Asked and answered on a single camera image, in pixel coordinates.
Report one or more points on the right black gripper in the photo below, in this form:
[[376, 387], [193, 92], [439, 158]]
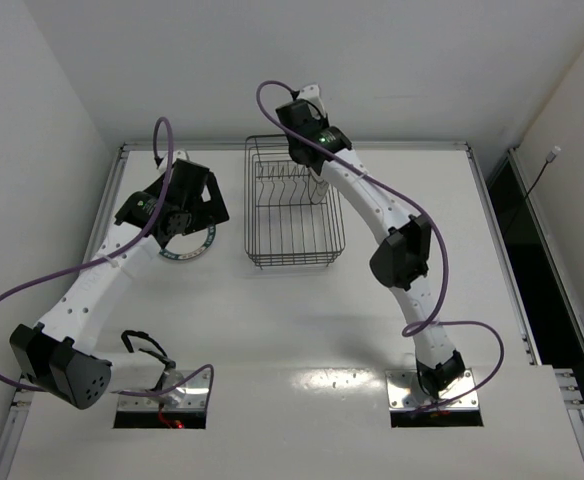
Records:
[[295, 148]]

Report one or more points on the black cable white plug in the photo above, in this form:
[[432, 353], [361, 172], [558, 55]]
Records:
[[549, 159]]

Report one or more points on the orange sunburst plate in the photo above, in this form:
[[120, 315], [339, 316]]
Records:
[[313, 176]]

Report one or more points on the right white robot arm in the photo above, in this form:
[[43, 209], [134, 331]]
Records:
[[400, 261]]

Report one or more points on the green rimmed white plate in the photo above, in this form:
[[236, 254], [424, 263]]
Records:
[[196, 253]]

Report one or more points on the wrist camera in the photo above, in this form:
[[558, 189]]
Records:
[[333, 139], [138, 209]]

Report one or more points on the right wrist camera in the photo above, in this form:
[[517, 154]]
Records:
[[333, 139]]

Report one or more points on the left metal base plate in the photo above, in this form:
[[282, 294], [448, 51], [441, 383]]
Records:
[[189, 397]]

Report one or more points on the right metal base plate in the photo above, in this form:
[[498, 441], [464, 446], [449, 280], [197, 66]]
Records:
[[405, 393]]

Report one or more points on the white plate grey flower pattern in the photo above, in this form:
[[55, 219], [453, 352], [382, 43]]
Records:
[[318, 191]]

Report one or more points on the grey wire dish rack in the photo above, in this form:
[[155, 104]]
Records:
[[282, 228]]

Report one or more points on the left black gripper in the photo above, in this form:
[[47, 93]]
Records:
[[211, 198]]

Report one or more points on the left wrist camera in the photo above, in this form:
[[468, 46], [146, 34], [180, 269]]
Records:
[[138, 209]]

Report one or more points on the metal base plate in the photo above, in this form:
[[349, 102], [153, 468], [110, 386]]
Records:
[[189, 397], [405, 393]]

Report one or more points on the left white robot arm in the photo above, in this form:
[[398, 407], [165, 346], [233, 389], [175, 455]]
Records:
[[59, 353]]

